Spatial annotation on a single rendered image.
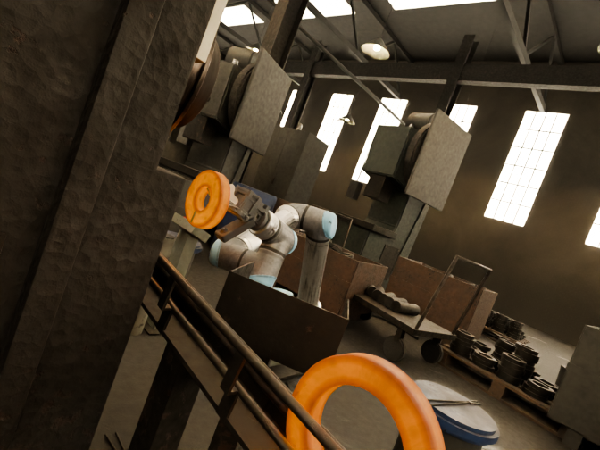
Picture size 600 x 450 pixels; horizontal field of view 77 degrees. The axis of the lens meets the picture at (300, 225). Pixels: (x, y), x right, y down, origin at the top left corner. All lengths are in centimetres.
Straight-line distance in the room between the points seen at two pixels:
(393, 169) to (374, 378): 571
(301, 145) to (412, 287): 278
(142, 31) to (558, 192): 1259
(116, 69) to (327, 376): 47
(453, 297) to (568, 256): 816
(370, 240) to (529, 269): 729
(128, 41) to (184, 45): 10
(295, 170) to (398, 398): 564
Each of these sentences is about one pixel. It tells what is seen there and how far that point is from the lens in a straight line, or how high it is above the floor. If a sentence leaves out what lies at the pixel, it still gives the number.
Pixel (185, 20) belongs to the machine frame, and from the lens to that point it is 67.
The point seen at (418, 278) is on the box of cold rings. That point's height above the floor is 58.
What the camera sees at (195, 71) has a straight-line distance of 96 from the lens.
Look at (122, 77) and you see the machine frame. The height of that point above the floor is 97.
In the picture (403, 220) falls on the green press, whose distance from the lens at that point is 645.
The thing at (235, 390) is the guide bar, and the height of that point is 64.
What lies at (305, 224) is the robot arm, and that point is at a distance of 169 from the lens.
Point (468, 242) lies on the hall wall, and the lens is 1304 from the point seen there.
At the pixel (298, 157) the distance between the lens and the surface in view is 602.
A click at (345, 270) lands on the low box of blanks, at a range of 334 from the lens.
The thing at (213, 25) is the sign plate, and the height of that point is 112.
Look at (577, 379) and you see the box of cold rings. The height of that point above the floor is 44.
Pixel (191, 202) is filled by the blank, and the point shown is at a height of 80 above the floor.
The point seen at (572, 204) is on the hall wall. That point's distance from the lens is 1277.
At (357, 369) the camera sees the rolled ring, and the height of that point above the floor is 75.
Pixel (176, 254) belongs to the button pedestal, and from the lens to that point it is 212.
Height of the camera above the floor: 90
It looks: 3 degrees down
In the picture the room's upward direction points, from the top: 21 degrees clockwise
